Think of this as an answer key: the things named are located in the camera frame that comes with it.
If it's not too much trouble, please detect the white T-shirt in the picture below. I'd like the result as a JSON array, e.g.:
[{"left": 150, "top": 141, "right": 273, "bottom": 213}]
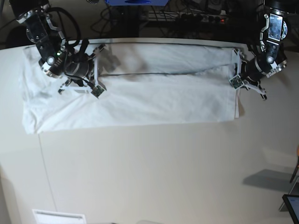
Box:
[{"left": 20, "top": 43, "right": 239, "bottom": 134}]

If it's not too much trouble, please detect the black power strip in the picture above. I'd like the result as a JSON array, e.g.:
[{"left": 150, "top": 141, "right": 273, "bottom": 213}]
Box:
[{"left": 181, "top": 13, "right": 229, "bottom": 24}]

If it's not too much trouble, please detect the white paper sheet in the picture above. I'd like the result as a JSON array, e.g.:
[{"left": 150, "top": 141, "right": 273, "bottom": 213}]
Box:
[{"left": 32, "top": 209, "right": 87, "bottom": 224}]

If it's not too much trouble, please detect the tablet with grey stand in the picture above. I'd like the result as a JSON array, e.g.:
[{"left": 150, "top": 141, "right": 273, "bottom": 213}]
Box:
[{"left": 279, "top": 176, "right": 299, "bottom": 224}]

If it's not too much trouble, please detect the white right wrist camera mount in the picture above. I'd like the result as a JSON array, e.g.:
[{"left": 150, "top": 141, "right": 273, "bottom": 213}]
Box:
[{"left": 58, "top": 44, "right": 106, "bottom": 98}]

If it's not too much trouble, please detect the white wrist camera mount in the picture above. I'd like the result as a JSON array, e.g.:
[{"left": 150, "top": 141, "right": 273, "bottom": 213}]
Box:
[
  {"left": 229, "top": 48, "right": 267, "bottom": 101},
  {"left": 58, "top": 44, "right": 106, "bottom": 98}
]

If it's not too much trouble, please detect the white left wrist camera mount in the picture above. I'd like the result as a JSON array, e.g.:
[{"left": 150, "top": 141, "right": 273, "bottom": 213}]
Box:
[{"left": 229, "top": 48, "right": 267, "bottom": 101}]

